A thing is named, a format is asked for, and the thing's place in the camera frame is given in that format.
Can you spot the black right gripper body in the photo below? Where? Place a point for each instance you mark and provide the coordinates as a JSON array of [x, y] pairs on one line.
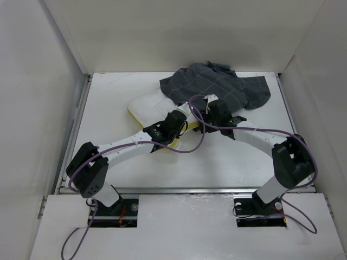
[[209, 119]]

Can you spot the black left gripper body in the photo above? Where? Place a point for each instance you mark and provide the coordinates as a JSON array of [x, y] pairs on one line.
[[176, 134]]

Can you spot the white pillow with yellow edge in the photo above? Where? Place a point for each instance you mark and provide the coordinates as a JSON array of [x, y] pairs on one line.
[[153, 107]]

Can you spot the dark grey checked pillowcase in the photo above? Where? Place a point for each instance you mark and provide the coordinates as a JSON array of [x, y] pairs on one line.
[[218, 79]]

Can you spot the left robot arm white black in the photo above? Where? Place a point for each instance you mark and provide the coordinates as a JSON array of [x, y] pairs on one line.
[[88, 169]]

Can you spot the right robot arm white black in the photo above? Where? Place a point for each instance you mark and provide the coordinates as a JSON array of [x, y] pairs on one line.
[[292, 161]]

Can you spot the white front cover board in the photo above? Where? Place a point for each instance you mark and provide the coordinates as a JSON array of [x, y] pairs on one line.
[[188, 227]]

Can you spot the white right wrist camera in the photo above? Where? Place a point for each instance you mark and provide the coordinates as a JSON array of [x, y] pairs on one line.
[[209, 99]]

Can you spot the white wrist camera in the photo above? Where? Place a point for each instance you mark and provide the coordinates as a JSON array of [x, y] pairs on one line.
[[209, 99], [184, 109]]

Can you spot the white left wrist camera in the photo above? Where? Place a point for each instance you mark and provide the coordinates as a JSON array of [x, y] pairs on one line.
[[184, 109]]

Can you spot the aluminium right side rail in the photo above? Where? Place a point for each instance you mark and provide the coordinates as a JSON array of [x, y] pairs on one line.
[[312, 177]]

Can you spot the aluminium rail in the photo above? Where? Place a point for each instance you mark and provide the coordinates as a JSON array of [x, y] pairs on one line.
[[74, 121], [312, 177], [157, 190]]

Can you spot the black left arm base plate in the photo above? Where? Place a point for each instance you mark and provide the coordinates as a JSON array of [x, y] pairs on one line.
[[123, 215]]

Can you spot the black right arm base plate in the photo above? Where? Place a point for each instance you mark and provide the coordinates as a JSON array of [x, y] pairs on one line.
[[250, 214]]

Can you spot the aluminium left side rail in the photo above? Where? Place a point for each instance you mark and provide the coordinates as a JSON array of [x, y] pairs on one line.
[[74, 121]]

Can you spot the aluminium front rail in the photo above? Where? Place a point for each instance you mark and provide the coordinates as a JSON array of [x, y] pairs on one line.
[[157, 190]]

